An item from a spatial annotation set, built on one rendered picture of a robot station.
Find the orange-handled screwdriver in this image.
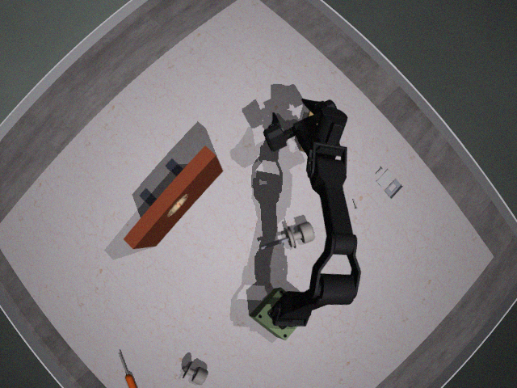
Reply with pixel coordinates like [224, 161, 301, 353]
[121, 357, 137, 388]

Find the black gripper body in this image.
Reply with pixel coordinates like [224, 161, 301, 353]
[263, 99, 337, 152]

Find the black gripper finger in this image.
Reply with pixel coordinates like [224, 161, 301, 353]
[268, 112, 282, 129]
[302, 99, 324, 114]

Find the brown wooden door slab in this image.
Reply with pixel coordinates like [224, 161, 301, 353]
[124, 146, 223, 249]

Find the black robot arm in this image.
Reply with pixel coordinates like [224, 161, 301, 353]
[267, 107, 361, 330]

